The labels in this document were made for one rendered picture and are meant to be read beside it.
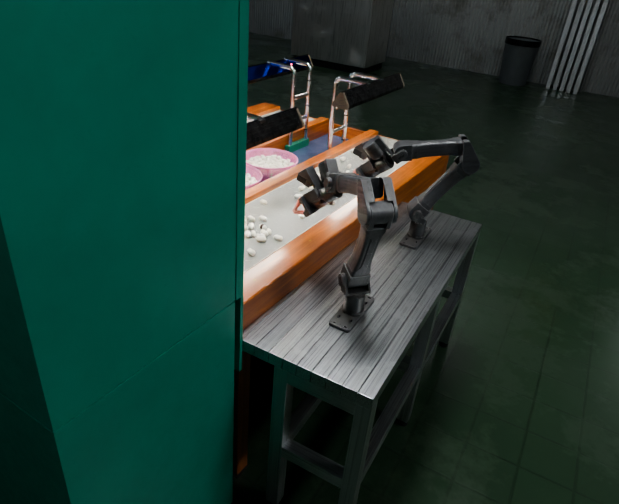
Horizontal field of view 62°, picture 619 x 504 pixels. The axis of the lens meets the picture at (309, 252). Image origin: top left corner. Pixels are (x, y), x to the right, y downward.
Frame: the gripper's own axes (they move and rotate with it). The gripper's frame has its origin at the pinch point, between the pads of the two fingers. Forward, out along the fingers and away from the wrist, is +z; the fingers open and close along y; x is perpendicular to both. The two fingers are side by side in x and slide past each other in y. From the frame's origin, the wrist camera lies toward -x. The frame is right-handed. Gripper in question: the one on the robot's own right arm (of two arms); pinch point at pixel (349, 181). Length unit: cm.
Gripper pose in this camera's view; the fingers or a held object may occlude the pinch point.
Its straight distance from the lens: 206.3
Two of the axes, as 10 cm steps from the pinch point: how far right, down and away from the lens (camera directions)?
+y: -5.3, 3.9, -7.5
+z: -7.0, 3.1, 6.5
